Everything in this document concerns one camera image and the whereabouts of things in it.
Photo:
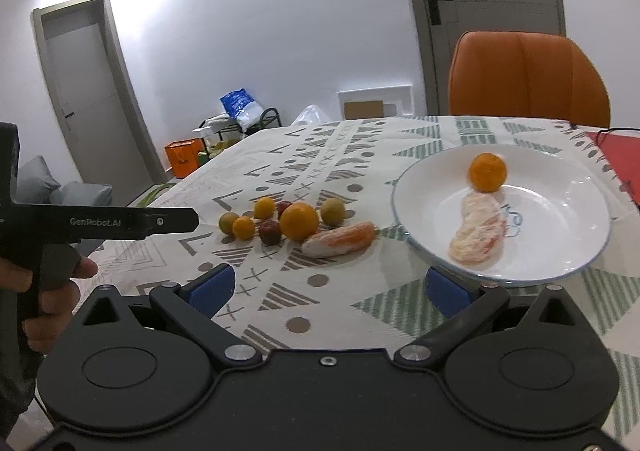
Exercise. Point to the small orange tangerine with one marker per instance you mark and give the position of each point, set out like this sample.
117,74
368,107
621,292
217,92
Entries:
244,228

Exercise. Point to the white plate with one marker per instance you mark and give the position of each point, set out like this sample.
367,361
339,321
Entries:
550,231

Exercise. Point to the orange box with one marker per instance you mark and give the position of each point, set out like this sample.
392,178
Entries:
184,158

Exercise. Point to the green floor mat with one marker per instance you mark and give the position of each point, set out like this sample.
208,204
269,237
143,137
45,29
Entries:
150,195

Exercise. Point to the green bags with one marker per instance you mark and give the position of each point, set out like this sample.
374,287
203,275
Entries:
215,151

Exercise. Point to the orange chair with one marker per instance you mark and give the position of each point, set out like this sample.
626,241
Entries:
525,76

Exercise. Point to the brown cardboard piece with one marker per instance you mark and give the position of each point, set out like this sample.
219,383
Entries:
364,109

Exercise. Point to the dark red plum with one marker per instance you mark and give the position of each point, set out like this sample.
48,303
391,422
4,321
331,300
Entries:
270,232
285,207

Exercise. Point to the black metal rack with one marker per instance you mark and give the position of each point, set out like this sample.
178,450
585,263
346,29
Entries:
267,118

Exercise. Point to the blue and white bag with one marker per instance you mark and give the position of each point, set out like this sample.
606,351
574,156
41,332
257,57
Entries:
241,106

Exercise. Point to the yellow-green plum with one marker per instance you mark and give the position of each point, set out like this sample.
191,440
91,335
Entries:
228,223
332,211

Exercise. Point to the grey door with black lock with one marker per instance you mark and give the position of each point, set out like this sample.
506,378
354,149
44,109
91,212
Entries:
500,6

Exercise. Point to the small yellow tangerine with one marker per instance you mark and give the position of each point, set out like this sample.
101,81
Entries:
265,207

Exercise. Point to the white foam packaging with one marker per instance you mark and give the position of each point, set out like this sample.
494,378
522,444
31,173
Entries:
400,101

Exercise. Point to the red mat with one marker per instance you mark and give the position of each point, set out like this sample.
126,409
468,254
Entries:
622,156

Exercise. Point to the person's left hand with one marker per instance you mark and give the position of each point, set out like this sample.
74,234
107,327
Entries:
50,301

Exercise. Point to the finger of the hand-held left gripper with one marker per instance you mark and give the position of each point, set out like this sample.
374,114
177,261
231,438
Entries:
172,221

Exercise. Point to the white plastic bag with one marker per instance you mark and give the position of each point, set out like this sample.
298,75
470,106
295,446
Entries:
310,116

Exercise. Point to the orange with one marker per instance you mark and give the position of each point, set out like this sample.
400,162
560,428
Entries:
487,173
298,222

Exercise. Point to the peeled orange segment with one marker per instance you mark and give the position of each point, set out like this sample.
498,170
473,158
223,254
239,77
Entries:
475,231
339,240

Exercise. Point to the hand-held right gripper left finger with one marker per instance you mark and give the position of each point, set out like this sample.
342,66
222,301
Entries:
212,288

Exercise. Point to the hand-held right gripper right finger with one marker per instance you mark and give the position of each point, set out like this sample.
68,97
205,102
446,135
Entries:
445,291

